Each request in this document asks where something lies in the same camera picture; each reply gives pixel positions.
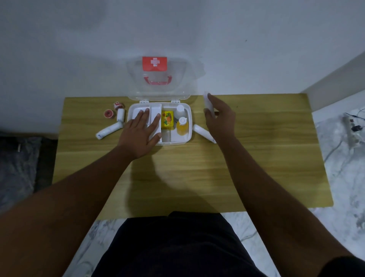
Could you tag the white inner tray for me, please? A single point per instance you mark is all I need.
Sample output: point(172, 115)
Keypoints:
point(154, 112)

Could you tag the red tape roll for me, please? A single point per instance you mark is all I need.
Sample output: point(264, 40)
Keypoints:
point(109, 114)
point(119, 105)

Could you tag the small yellow printed box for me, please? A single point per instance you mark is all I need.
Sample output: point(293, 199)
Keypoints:
point(167, 119)

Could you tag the yellow bottle with white cap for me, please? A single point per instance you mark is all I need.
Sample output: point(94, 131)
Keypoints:
point(182, 127)

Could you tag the dark grey rug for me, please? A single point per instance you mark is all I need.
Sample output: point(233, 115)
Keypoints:
point(20, 168)

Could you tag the white plastic bottle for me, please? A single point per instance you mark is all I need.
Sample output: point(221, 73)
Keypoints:
point(180, 111)

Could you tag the person's right hand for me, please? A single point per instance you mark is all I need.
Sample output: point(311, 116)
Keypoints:
point(223, 124)

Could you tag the black plug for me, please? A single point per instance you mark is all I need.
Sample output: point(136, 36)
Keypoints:
point(357, 128)

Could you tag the person's left hand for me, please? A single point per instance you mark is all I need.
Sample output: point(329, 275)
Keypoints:
point(135, 139)

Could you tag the white power strip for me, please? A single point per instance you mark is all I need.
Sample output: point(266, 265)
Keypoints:
point(353, 134)

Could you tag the white bandage roll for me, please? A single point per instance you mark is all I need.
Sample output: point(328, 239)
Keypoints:
point(120, 115)

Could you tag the white tube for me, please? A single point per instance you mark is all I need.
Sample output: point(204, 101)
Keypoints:
point(204, 133)
point(109, 130)

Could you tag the black shirt sleeve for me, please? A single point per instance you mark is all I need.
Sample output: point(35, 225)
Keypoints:
point(345, 268)

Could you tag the person's left thumb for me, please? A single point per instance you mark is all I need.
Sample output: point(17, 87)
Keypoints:
point(155, 139)

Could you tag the person's left little finger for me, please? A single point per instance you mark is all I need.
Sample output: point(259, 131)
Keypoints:
point(129, 124)

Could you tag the person's right forearm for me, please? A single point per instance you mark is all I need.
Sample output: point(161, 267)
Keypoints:
point(271, 205)

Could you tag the person's black shorts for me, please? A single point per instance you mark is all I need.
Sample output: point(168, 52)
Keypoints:
point(176, 245)

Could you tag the person's right thumb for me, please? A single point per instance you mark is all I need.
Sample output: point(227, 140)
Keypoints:
point(209, 113)

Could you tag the white packet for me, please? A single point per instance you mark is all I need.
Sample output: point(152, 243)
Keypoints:
point(208, 104)

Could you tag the person's left forearm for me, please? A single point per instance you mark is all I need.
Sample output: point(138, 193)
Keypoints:
point(71, 205)

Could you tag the person's left middle finger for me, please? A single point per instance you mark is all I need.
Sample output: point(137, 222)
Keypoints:
point(146, 117)

